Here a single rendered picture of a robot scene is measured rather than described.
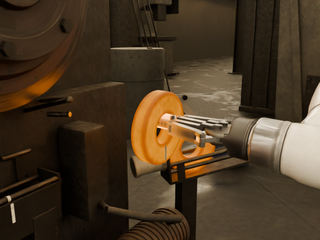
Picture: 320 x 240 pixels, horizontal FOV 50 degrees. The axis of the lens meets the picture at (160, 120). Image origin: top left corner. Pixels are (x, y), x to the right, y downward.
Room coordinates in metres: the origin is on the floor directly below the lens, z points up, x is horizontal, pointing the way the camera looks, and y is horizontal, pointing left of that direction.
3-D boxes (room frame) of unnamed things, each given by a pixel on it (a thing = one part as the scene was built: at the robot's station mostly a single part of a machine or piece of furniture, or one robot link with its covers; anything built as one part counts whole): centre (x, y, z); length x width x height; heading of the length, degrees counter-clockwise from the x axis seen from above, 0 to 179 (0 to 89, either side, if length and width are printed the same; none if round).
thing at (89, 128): (0.82, 0.20, 0.68); 0.11 x 0.08 x 0.24; 57
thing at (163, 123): (0.66, -0.01, 0.84); 0.05 x 0.03 x 0.01; 56
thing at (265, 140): (0.57, -0.19, 0.83); 0.09 x 0.06 x 0.09; 146
